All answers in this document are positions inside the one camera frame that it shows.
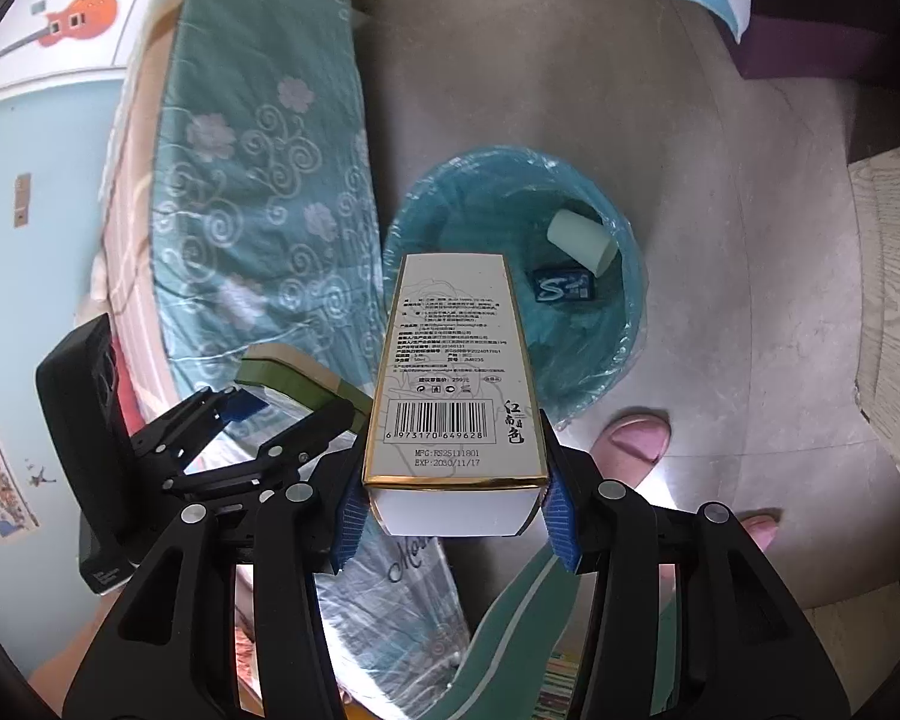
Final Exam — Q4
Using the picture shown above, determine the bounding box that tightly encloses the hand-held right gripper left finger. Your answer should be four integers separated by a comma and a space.
60, 456, 370, 720

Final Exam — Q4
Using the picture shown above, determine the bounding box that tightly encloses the white carton box with barcode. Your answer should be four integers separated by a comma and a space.
361, 253, 552, 539

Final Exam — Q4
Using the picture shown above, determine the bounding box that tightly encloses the row of books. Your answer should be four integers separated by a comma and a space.
536, 651, 595, 720

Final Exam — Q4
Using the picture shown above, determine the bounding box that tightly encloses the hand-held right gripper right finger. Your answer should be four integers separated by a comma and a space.
536, 409, 854, 720

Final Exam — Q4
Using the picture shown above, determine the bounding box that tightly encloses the person's green trouser leg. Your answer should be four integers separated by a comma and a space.
450, 547, 608, 720

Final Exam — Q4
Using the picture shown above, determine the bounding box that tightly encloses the pale green paper cup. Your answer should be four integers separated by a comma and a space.
546, 210, 614, 275

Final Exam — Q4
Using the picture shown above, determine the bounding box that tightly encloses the green cardboard box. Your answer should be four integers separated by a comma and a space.
236, 343, 372, 422

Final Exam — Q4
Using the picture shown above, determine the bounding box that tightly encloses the teal plastic trash bin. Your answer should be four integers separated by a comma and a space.
381, 146, 644, 430

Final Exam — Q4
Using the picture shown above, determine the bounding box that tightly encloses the person's left forearm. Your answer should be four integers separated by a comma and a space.
26, 596, 125, 703

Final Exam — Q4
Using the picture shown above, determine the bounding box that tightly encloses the blue printed packet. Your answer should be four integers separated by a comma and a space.
531, 264, 598, 307

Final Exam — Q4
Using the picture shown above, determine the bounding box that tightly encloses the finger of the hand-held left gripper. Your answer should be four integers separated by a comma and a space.
163, 396, 362, 512
130, 386, 262, 497

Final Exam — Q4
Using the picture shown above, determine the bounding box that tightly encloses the teal floral blanket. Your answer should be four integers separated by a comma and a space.
150, 0, 475, 713

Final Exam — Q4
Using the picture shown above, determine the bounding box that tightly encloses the map wall sticker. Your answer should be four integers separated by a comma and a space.
0, 427, 41, 539

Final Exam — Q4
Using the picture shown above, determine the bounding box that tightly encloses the pink slipper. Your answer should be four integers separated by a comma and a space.
741, 508, 782, 550
603, 409, 673, 467

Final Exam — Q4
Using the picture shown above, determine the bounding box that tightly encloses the orange guitar sticker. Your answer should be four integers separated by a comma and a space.
0, 0, 121, 55

